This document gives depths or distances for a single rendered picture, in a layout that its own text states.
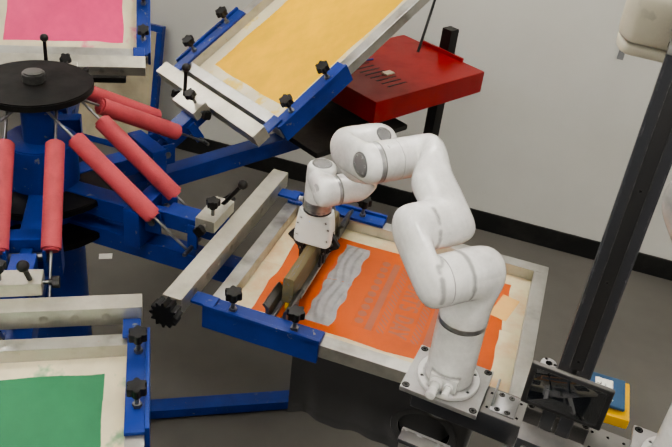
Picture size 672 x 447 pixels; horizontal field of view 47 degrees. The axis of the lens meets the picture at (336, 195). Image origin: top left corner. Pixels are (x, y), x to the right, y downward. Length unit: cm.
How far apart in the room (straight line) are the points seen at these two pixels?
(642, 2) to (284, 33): 176
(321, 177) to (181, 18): 260
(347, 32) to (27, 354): 147
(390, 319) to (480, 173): 218
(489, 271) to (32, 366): 103
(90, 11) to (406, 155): 180
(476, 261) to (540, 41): 248
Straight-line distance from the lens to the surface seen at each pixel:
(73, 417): 176
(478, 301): 145
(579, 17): 376
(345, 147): 158
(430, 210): 142
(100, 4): 310
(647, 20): 124
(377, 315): 202
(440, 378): 156
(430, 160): 149
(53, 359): 189
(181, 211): 219
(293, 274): 194
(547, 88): 388
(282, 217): 228
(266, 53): 275
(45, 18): 307
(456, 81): 309
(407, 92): 290
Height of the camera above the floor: 224
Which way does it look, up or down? 31 degrees down
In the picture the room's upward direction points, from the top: 7 degrees clockwise
